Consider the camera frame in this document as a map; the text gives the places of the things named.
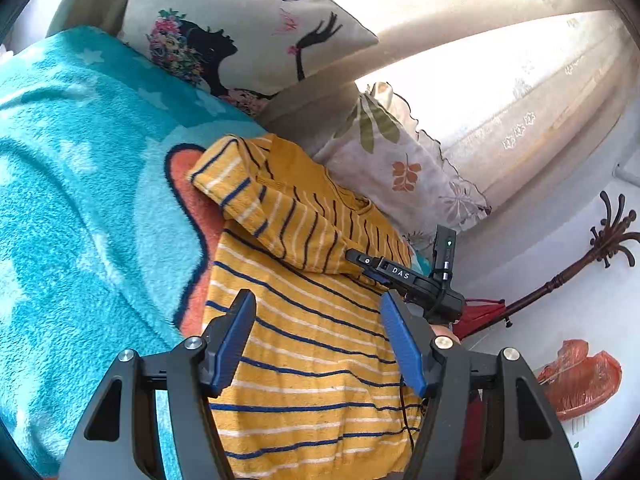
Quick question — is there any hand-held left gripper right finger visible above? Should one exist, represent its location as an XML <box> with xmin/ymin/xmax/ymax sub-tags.
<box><xmin>380</xmin><ymin>291</ymin><xmax>583</xmax><ymax>480</ymax></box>

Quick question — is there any printed cream pillow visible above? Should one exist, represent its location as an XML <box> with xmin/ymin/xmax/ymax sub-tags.
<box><xmin>117</xmin><ymin>0</ymin><xmax>381</xmax><ymax>118</ymax></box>

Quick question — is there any leaf print ruffled pillow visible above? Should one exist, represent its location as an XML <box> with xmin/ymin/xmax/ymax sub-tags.
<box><xmin>312</xmin><ymin>81</ymin><xmax>492</xmax><ymax>261</ymax></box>

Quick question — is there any sheer patterned curtain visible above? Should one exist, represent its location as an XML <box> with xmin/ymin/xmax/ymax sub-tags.
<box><xmin>260</xmin><ymin>0</ymin><xmax>640</xmax><ymax>233</ymax></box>

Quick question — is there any red cloth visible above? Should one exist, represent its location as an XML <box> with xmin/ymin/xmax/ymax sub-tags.
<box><xmin>452</xmin><ymin>298</ymin><xmax>507</xmax><ymax>342</ymax></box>

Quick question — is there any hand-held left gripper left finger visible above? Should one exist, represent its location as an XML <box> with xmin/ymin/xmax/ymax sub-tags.
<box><xmin>59</xmin><ymin>289</ymin><xmax>257</xmax><ymax>480</ymax></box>

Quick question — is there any yellow striped sweater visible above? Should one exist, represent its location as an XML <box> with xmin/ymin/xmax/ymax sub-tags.
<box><xmin>187</xmin><ymin>133</ymin><xmax>426</xmax><ymax>480</ymax></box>

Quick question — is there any turquoise star fleece blanket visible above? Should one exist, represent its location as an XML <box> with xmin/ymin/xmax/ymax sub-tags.
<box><xmin>0</xmin><ymin>26</ymin><xmax>271</xmax><ymax>480</ymax></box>

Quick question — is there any dark wooden coat stand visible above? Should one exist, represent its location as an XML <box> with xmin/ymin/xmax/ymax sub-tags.
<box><xmin>465</xmin><ymin>191</ymin><xmax>640</xmax><ymax>330</ymax></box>

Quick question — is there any orange plastic bag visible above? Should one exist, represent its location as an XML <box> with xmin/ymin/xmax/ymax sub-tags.
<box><xmin>536</xmin><ymin>339</ymin><xmax>623</xmax><ymax>422</ymax></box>

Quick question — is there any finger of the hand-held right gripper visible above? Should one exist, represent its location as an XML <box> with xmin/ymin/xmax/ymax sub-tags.
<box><xmin>345</xmin><ymin>248</ymin><xmax>390</xmax><ymax>286</ymax></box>

